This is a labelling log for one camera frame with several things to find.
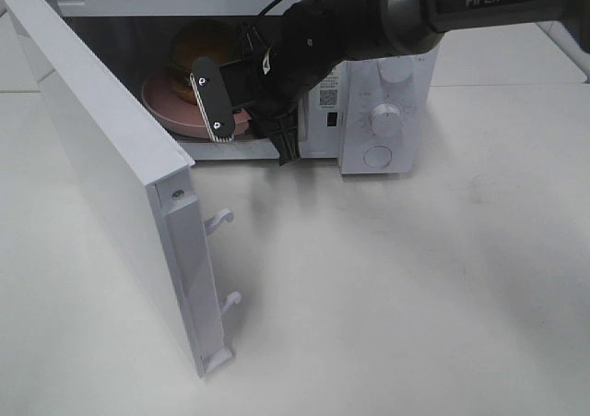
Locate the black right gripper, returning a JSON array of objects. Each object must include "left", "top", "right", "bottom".
[{"left": 220, "top": 0, "right": 383, "bottom": 165}]

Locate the white microwave door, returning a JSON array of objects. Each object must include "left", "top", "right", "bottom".
[{"left": 5, "top": 0, "right": 241, "bottom": 376}]

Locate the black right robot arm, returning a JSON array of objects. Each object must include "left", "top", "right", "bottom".
[{"left": 212, "top": 0, "right": 589, "bottom": 163}]

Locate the lower white microwave knob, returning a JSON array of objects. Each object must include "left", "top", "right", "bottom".
[{"left": 369, "top": 103, "right": 403, "bottom": 137}]

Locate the white microwave knob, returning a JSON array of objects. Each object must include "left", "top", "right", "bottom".
[
  {"left": 369, "top": 103, "right": 403, "bottom": 137},
  {"left": 377, "top": 56, "right": 413, "bottom": 84}
]

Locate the burger with lettuce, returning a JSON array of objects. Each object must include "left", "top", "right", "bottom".
[{"left": 166, "top": 18, "right": 242, "bottom": 105}]

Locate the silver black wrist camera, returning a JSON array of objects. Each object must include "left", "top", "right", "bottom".
[{"left": 190, "top": 56, "right": 236, "bottom": 143}]

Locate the pink round plate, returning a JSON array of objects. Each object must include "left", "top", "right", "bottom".
[{"left": 141, "top": 73, "right": 259, "bottom": 139}]

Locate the white warning label sticker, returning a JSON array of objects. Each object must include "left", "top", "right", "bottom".
[{"left": 317, "top": 67, "right": 340, "bottom": 110}]

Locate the round white door button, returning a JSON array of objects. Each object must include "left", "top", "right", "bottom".
[{"left": 363, "top": 146, "right": 393, "bottom": 169}]

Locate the upper white microwave knob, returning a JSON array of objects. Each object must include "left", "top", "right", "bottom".
[{"left": 377, "top": 56, "right": 413, "bottom": 84}]

